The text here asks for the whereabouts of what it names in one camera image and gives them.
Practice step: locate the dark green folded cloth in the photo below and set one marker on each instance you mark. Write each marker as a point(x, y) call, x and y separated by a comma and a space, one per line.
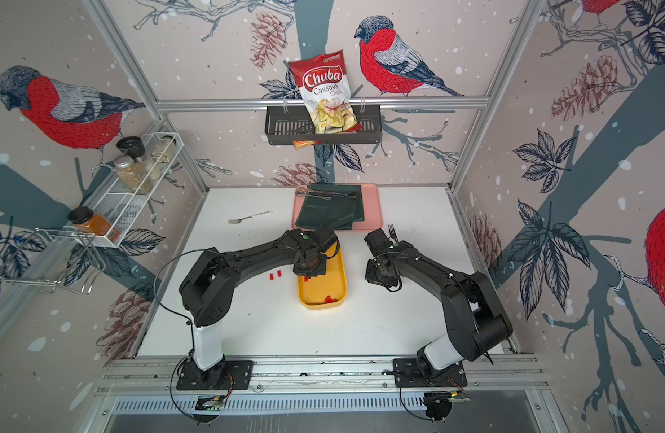
point(336, 214)

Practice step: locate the Chuba cassava chips bag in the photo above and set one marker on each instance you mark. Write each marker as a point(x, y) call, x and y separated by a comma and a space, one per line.
point(323, 85)

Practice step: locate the chrome wire holder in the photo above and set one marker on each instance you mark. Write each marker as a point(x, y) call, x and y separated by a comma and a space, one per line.
point(49, 260)

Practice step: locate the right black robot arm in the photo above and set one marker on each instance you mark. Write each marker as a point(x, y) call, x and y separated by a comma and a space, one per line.
point(474, 316)

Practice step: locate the silver lid spice jar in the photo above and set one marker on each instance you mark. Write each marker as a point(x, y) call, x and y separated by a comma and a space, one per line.
point(132, 175)

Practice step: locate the black tongs on tray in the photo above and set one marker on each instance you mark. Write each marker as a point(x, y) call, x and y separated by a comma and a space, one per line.
point(304, 191)

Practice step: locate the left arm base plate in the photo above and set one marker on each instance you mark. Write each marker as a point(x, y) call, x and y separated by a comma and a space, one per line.
point(225, 375)

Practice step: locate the pink plastic tray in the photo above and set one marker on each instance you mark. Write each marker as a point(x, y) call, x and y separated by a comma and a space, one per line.
point(371, 206)

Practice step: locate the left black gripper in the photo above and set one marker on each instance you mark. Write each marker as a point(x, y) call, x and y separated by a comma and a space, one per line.
point(301, 270)

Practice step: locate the orange spice jar black lid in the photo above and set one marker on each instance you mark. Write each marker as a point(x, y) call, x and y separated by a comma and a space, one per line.
point(92, 223)

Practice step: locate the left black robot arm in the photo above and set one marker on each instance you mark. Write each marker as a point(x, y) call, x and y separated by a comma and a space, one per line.
point(208, 289)

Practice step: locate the yellow plastic storage box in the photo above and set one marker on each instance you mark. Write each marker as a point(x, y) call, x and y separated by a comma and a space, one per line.
point(334, 284)

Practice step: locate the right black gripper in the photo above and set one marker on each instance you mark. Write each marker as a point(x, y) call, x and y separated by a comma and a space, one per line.
point(369, 278)

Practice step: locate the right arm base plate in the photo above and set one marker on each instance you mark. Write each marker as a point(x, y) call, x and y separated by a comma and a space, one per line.
point(412, 372)

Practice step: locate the black plastic fork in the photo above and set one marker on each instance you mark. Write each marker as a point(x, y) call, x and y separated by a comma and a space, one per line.
point(392, 232)

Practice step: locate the right circuit board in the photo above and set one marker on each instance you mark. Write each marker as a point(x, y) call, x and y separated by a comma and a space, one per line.
point(440, 405)

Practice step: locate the white wire spice rack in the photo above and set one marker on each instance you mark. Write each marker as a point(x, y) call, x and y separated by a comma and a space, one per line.
point(122, 207)

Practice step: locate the silver metal fork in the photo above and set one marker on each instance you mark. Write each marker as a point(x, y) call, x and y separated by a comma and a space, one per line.
point(236, 221)

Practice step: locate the clear pale spice jar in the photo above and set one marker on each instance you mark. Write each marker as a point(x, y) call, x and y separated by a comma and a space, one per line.
point(165, 150)

